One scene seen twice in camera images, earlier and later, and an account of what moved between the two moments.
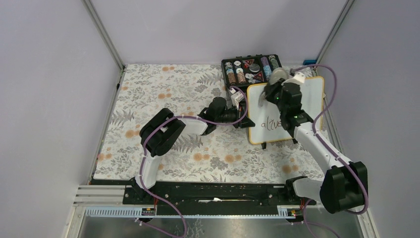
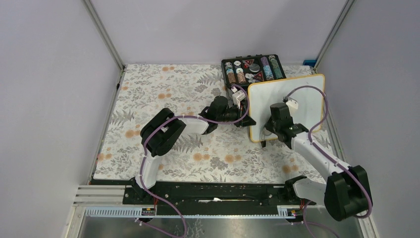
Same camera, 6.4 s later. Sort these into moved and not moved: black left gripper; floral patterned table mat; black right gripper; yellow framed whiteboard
Moved: black right gripper
Not moved: yellow framed whiteboard; black left gripper; floral patterned table mat
